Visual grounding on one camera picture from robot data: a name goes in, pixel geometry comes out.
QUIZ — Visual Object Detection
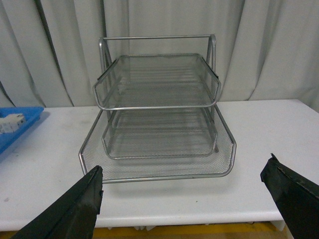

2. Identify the blue plastic tray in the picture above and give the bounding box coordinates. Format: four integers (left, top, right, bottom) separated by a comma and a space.
0, 107, 44, 154

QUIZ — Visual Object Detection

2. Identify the white circuit breaker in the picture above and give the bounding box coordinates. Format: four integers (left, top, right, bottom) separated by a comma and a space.
0, 114, 26, 134

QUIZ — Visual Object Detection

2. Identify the white curtain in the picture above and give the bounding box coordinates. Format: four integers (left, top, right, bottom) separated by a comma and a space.
0, 0, 319, 110

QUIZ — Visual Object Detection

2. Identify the silver mesh three-tier rack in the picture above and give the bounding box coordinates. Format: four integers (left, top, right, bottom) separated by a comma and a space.
79, 34, 236, 183

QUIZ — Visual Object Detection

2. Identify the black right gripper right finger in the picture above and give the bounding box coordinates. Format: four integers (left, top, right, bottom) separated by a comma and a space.
260, 154, 319, 239

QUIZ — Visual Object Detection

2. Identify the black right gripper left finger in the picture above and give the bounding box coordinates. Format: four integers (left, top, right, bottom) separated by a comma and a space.
12, 166, 103, 239

